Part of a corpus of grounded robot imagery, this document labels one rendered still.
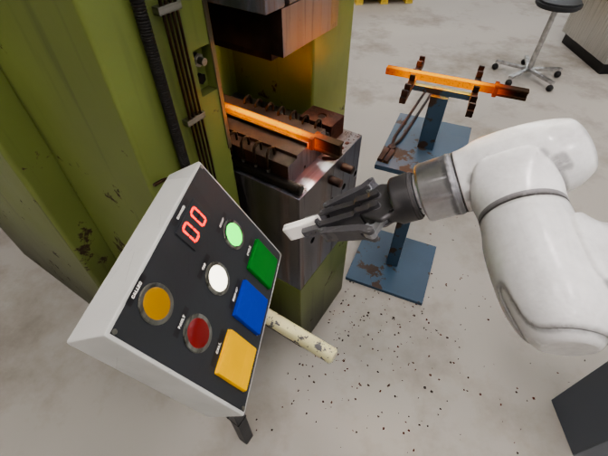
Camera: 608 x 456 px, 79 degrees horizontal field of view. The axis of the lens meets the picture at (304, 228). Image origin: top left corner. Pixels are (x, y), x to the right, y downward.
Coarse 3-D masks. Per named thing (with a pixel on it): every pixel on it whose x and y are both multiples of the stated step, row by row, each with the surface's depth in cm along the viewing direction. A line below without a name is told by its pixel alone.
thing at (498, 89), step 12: (396, 72) 129; (408, 72) 127; (420, 72) 127; (432, 72) 127; (444, 84) 125; (456, 84) 123; (468, 84) 122; (480, 84) 121; (492, 84) 121; (504, 84) 120; (492, 96) 120; (504, 96) 120; (516, 96) 119
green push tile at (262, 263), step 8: (256, 240) 74; (256, 248) 73; (264, 248) 75; (256, 256) 72; (264, 256) 74; (272, 256) 77; (248, 264) 70; (256, 264) 71; (264, 264) 74; (272, 264) 76; (256, 272) 71; (264, 272) 73; (272, 272) 75; (264, 280) 72; (272, 280) 75
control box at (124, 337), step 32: (160, 192) 65; (192, 192) 62; (224, 192) 70; (160, 224) 56; (192, 224) 60; (224, 224) 67; (128, 256) 54; (160, 256) 53; (192, 256) 58; (224, 256) 65; (128, 288) 48; (192, 288) 57; (256, 288) 71; (96, 320) 46; (128, 320) 46; (160, 320) 50; (224, 320) 61; (96, 352) 47; (128, 352) 46; (160, 352) 49; (192, 352) 53; (256, 352) 66; (160, 384) 53; (192, 384) 52; (224, 384) 57; (224, 416) 61
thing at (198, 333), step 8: (192, 320) 55; (200, 320) 56; (192, 328) 54; (200, 328) 55; (208, 328) 57; (192, 336) 54; (200, 336) 55; (208, 336) 57; (192, 344) 53; (200, 344) 55
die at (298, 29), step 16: (304, 0) 77; (320, 0) 82; (224, 16) 80; (240, 16) 78; (256, 16) 76; (272, 16) 74; (288, 16) 74; (304, 16) 79; (320, 16) 84; (224, 32) 83; (240, 32) 81; (256, 32) 78; (272, 32) 76; (288, 32) 76; (304, 32) 81; (320, 32) 87; (256, 48) 81; (272, 48) 79; (288, 48) 79
